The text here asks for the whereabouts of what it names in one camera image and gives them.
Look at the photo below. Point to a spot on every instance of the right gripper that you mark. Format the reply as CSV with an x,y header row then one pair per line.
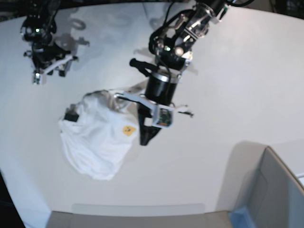
x,y
49,58

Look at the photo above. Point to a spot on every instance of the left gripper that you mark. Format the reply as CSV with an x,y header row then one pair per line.
x,y
159,90

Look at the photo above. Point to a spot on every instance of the white printed t-shirt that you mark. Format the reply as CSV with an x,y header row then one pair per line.
x,y
97,133

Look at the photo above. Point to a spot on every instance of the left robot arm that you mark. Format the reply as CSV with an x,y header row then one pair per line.
x,y
171,44

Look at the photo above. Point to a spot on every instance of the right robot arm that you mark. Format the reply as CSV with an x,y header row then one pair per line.
x,y
38,29

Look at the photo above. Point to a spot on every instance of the grey tape strip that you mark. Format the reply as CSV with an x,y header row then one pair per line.
x,y
138,211

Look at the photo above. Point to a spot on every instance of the grey cardboard bin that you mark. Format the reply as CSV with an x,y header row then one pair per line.
x,y
270,196

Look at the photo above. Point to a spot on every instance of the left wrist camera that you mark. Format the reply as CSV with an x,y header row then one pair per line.
x,y
162,116

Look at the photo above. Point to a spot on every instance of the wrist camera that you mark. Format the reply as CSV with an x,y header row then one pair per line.
x,y
162,116
37,78

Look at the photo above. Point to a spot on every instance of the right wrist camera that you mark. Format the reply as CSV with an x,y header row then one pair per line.
x,y
37,78

